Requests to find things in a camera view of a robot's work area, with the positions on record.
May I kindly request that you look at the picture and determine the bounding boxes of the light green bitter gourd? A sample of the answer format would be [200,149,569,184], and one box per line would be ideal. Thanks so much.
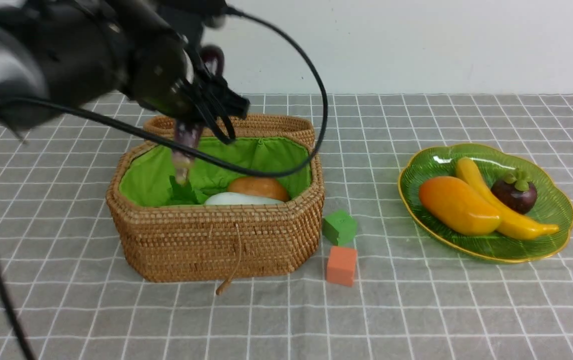
[166,175,209,207]

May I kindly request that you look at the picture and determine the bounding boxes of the white radish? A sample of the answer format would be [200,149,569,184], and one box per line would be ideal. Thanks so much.
[203,192,284,206]

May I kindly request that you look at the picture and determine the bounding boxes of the green glass leaf plate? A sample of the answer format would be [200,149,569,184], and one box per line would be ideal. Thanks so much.
[397,143,573,264]

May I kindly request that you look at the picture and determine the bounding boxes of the brown potato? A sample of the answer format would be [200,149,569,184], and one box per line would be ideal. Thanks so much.
[227,177,291,202]

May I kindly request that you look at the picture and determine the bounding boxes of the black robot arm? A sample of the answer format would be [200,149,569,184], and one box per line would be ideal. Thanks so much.
[0,0,250,142]

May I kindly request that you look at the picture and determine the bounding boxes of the dark purple mangosteen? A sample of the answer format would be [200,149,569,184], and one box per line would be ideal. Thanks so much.
[490,168,538,215]

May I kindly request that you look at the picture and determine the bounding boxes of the grey checkered tablecloth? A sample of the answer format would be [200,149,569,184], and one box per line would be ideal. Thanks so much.
[0,95,573,360]

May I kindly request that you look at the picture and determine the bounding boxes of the orange yellow mango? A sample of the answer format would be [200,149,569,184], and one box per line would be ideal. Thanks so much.
[417,176,502,237]

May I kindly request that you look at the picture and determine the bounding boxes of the dark purple eggplant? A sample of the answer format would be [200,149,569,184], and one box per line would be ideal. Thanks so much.
[171,44,225,186]

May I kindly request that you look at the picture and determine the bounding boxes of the black camera cable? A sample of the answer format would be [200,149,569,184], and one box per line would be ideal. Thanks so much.
[0,5,329,360]

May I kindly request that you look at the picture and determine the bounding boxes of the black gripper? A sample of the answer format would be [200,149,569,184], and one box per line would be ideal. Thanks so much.
[112,0,250,145]

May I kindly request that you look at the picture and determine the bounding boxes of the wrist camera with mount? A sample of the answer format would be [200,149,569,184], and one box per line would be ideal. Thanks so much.
[154,0,228,50]

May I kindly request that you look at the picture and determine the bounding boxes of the green foam cube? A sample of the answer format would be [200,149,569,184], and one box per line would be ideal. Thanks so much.
[321,209,358,247]

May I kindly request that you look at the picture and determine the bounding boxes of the orange foam cube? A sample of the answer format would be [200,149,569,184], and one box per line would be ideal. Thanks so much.
[325,245,358,287]

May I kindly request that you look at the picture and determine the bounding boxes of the yellow banana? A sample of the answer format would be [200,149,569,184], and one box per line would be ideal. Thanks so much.
[455,157,560,240]

